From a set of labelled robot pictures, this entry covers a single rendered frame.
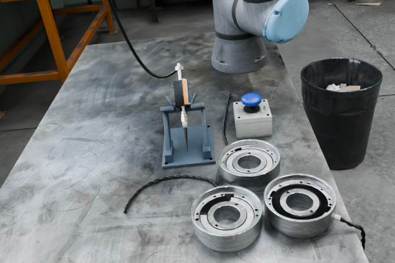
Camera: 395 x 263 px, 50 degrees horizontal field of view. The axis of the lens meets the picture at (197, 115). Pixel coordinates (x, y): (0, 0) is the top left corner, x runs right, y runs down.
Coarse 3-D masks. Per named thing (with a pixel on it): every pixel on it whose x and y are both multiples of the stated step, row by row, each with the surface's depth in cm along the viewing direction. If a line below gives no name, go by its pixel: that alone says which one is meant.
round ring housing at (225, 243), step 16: (208, 192) 66; (224, 192) 67; (240, 192) 66; (192, 208) 63; (224, 208) 65; (240, 208) 64; (256, 208) 63; (192, 224) 63; (240, 224) 61; (256, 224) 59; (208, 240) 60; (224, 240) 58; (240, 240) 59
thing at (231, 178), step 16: (240, 144) 77; (256, 144) 77; (224, 160) 74; (240, 160) 75; (256, 160) 75; (272, 160) 74; (224, 176) 71; (240, 176) 69; (256, 176) 68; (272, 176) 70
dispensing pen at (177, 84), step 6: (180, 66) 80; (180, 72) 80; (180, 78) 80; (174, 84) 78; (180, 84) 78; (174, 90) 78; (180, 90) 78; (180, 96) 78; (180, 102) 78; (180, 108) 80; (186, 108) 80; (186, 114) 80; (186, 120) 79; (186, 126) 79; (186, 132) 79; (186, 138) 79; (186, 144) 79
